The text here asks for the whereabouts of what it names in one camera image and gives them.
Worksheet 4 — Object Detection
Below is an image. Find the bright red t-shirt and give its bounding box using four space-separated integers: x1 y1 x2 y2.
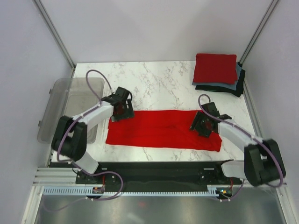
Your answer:
106 110 222 152

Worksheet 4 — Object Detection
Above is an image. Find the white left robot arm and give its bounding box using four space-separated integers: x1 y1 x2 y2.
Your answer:
51 95 134 183

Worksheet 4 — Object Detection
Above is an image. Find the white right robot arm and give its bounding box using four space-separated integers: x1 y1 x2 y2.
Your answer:
190 111 285 188

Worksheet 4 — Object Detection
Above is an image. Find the folded grey-blue t-shirt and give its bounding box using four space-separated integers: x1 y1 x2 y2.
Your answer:
192 63 242 90

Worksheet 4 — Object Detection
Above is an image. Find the clear grey plastic bin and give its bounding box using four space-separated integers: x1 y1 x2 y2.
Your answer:
37 78 99 144

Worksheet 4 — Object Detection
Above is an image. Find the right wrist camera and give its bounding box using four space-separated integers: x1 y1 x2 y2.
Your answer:
202 102 220 117

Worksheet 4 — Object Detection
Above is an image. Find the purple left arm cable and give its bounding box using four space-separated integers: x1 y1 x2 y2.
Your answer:
57 70 115 163

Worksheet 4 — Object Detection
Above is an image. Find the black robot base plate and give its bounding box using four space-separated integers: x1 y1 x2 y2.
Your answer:
76 161 242 192

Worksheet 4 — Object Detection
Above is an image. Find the white slotted cable duct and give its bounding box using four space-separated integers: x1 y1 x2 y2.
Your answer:
43 186 219 197

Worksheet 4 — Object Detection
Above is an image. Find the left aluminium frame post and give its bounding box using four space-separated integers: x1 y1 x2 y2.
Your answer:
32 0 76 71

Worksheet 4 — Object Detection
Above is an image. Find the aluminium frame post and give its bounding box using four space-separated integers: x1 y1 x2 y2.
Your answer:
32 0 76 71
239 0 280 64

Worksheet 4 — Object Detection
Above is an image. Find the right aluminium frame post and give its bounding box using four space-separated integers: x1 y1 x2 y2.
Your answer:
239 0 280 64

